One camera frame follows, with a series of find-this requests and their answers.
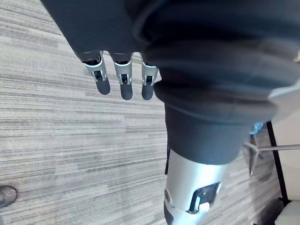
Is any blue plastic trash bag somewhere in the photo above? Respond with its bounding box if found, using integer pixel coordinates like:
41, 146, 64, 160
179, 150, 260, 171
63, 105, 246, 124
249, 121, 264, 135

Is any grey chair with metal legs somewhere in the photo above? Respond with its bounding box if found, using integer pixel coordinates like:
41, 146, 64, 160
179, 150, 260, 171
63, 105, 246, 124
242, 79, 300, 177

